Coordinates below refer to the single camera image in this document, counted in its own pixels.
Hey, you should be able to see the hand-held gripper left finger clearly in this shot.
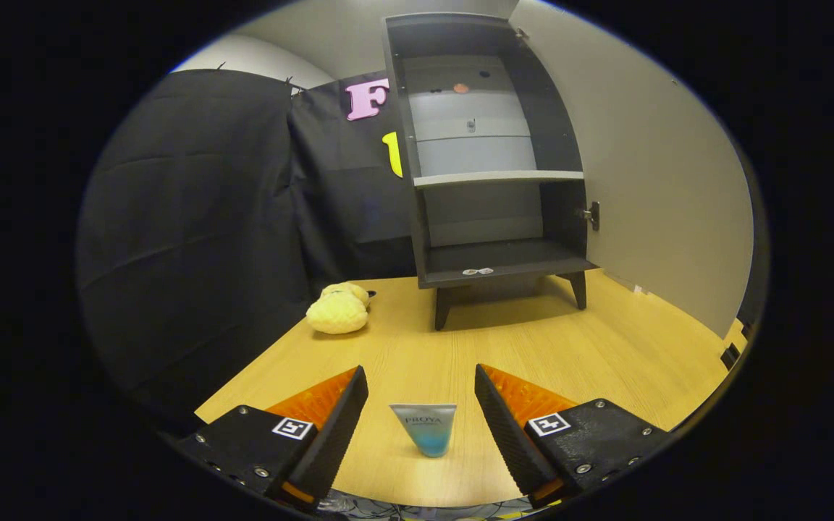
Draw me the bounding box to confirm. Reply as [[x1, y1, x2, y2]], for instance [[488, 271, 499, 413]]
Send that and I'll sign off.
[[174, 365, 369, 513]]

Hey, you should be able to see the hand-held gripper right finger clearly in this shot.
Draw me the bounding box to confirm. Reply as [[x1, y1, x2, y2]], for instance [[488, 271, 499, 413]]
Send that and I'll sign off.
[[475, 363, 671, 509]]

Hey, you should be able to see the blue and white tube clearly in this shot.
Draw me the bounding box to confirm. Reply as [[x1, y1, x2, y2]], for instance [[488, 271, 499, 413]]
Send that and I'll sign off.
[[389, 403, 458, 458]]

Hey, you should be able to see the beige cabinet door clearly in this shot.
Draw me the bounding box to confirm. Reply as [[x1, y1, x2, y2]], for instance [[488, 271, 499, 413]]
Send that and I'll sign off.
[[507, 0, 754, 339]]

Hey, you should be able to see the yellow plush toy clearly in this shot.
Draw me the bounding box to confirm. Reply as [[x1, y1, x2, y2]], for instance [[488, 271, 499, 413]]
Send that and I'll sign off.
[[306, 282, 376, 335]]

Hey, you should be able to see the grey cabinet shelf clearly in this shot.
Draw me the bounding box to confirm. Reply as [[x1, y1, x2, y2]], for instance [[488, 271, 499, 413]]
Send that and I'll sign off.
[[413, 170, 585, 189]]

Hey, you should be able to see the black backdrop cloth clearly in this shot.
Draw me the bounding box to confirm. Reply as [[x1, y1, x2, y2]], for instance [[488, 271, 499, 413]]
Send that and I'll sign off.
[[75, 69, 418, 435]]

